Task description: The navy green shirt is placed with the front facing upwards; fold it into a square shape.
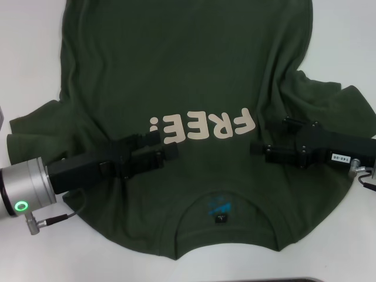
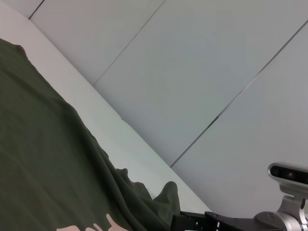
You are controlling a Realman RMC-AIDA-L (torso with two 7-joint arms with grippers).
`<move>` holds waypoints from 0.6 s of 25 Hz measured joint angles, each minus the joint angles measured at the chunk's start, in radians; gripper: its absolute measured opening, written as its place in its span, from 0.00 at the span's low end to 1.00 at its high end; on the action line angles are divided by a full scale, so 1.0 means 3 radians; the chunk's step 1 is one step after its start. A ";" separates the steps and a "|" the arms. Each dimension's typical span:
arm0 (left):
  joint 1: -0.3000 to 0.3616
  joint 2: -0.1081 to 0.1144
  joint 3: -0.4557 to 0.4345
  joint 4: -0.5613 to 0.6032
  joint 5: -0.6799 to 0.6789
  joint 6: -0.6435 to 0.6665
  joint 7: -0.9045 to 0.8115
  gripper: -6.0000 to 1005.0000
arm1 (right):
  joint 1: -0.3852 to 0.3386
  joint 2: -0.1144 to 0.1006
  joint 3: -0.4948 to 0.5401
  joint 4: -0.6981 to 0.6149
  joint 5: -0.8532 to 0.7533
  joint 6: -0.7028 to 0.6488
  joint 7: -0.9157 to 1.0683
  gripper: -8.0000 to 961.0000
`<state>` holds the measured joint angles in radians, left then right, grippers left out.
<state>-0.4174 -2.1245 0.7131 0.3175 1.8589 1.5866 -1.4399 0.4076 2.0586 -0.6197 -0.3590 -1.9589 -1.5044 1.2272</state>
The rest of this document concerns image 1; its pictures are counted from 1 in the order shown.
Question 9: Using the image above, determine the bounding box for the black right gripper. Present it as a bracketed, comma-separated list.
[249, 116, 376, 170]

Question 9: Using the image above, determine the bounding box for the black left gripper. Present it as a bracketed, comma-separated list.
[46, 132, 179, 195]

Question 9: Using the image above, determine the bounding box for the dark green FREE T-shirt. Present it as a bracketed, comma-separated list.
[8, 0, 376, 262]

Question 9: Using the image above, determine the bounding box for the right arm connector cable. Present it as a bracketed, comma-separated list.
[348, 158, 376, 192]

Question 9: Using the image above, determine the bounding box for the arm connector cable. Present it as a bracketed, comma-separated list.
[25, 187, 86, 236]
[348, 158, 376, 192]

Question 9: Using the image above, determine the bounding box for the left arm connector cable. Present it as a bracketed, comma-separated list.
[25, 187, 86, 236]

